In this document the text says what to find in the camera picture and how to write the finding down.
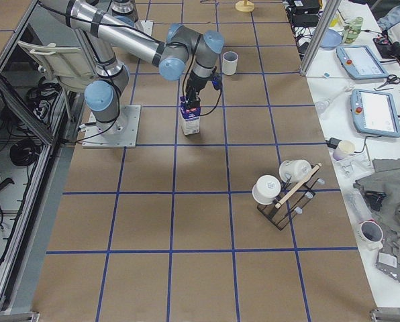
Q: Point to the blue bowl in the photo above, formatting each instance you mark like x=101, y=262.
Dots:
x=331, y=40

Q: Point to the Pascual milk carton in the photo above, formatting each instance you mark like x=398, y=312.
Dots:
x=189, y=116

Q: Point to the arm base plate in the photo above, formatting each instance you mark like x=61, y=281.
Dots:
x=123, y=132

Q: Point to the white red-rimmed mug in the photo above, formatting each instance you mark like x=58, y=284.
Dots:
x=370, y=234

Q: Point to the wooden rack handle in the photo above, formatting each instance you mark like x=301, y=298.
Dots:
x=297, y=186

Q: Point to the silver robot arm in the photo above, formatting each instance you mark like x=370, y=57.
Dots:
x=112, y=40

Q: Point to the aluminium frame post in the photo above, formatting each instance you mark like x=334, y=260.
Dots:
x=329, y=11

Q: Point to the black wire mug rack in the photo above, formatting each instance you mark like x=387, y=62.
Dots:
x=286, y=206

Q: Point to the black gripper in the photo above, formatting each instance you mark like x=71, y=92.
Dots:
x=196, y=83

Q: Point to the teach pendant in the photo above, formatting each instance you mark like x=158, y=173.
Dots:
x=374, y=113
x=360, y=62

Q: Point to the black scissors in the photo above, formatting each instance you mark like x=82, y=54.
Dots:
x=392, y=79

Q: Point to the lower teach pendant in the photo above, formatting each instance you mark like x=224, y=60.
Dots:
x=374, y=113

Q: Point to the grey office chair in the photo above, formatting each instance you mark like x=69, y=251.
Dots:
x=68, y=65

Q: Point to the paper cup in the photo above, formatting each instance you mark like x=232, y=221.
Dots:
x=343, y=150

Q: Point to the grey cloth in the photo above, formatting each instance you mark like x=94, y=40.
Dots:
x=381, y=191

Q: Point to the green bottle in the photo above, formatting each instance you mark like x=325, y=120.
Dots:
x=352, y=30

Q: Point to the upper teach pendant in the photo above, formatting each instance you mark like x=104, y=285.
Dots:
x=360, y=62

